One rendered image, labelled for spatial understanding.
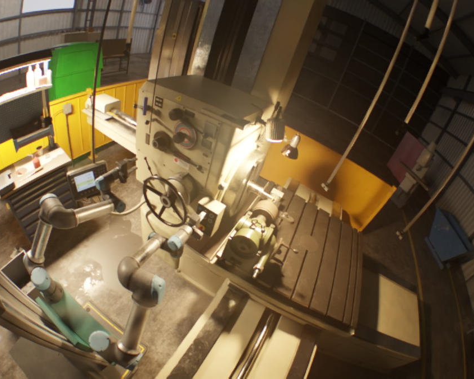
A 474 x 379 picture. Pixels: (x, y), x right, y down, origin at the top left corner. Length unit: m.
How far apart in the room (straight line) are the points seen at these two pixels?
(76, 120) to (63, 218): 2.73
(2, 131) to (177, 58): 1.99
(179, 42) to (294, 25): 1.06
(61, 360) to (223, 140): 1.68
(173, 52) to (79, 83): 3.22
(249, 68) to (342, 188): 2.71
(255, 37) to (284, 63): 0.30
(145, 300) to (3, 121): 2.29
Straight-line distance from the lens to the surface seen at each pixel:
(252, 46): 1.78
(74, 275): 2.71
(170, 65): 2.24
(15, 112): 2.67
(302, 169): 3.77
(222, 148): 1.22
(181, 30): 2.18
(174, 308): 2.41
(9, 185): 2.42
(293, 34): 1.71
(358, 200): 3.95
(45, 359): 1.66
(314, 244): 2.02
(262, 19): 1.79
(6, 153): 3.51
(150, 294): 0.93
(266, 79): 1.73
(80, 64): 4.94
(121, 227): 2.95
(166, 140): 1.44
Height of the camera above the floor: 2.30
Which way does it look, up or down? 38 degrees down
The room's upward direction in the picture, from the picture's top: 20 degrees clockwise
